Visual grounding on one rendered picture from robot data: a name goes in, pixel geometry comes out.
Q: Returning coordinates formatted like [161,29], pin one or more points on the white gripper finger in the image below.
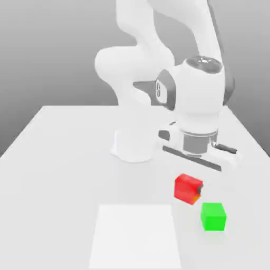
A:
[200,188]

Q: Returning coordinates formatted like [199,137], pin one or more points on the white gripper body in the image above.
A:
[228,163]

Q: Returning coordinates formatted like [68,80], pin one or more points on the small red cube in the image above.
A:
[185,188]

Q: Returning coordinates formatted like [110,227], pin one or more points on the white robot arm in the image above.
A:
[196,95]

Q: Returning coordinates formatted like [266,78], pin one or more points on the small green cube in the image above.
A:
[213,217]

